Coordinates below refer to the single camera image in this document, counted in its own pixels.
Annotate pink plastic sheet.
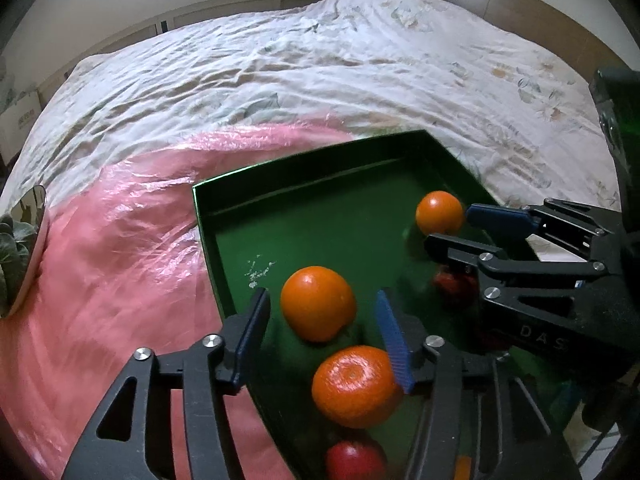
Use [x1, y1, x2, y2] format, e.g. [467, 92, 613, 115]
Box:
[1, 124, 349, 479]

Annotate white cardboard box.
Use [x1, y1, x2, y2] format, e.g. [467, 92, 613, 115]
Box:
[0, 91, 41, 165]

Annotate wooden headboard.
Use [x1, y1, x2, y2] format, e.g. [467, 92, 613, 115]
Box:
[446, 0, 639, 78]

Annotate green tray box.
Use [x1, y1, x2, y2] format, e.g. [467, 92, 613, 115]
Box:
[192, 129, 576, 480]

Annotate red apple fruit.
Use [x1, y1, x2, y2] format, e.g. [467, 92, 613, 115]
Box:
[326, 440, 387, 480]

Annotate white floral bed quilt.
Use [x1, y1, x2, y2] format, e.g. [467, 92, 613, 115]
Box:
[1, 0, 620, 209]

